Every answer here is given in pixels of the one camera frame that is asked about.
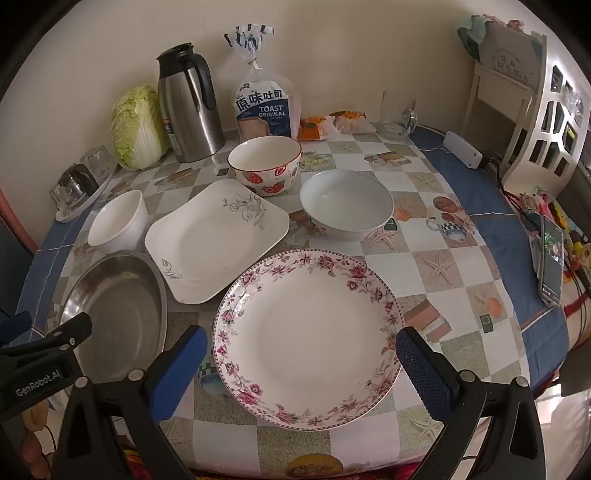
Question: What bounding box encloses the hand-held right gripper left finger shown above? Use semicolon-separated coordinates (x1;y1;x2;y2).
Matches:
53;324;208;480

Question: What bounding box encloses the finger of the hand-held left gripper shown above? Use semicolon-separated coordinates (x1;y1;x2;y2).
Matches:
0;313;93;358
0;312;32;347

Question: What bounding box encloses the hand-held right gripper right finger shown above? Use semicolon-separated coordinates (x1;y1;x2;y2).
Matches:
396;327;548;480

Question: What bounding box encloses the stainless steel basin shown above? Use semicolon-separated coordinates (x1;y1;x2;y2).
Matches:
60;250;168;384

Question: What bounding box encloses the round floral plate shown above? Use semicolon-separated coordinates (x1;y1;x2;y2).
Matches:
212;249;403;431

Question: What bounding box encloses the square white plate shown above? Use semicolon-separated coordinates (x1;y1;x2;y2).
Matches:
144;179;291;304

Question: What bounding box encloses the pale blue bowl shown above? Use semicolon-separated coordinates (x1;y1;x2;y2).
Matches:
299;169;394;243

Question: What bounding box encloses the strawberry print bowl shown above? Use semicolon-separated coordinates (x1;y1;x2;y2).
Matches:
228;136;303;198

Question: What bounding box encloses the checked printed tablecloth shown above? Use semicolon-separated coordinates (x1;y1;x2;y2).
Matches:
16;117;573;480

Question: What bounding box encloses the pink and grey stick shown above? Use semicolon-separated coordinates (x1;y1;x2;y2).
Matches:
0;187;40;257

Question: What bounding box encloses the small white bowl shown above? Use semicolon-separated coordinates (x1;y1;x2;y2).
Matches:
88;189;149;256

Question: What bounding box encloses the white tray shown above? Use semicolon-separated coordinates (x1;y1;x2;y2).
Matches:
48;173;118;224

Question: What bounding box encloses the glass cup with dark base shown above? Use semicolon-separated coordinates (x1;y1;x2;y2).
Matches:
50;164;100;208

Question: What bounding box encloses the smartphone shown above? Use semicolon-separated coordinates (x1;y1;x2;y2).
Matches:
538;216;566;305

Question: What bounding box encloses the clear glass cup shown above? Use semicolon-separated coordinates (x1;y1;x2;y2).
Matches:
79;145;116;178

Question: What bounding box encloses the pile of colourful trinkets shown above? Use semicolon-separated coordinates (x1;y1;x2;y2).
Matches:
519;187;591;333

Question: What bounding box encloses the napa cabbage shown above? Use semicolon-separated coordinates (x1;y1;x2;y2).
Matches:
111;84;169;171

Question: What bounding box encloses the white power strip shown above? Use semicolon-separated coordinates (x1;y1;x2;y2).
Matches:
442;131;484;169

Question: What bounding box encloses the clear glass mug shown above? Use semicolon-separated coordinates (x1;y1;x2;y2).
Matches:
378;90;420;139

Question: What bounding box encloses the stainless steel thermos jug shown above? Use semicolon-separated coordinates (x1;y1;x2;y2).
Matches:
156;42;227;164

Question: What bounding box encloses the sliced bread bag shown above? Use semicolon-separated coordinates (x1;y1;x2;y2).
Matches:
225;25;303;141

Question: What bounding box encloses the white cutout rack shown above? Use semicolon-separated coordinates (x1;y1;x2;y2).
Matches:
501;32;591;185

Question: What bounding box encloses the teal cloth item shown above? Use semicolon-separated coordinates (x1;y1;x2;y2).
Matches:
457;14;486;62

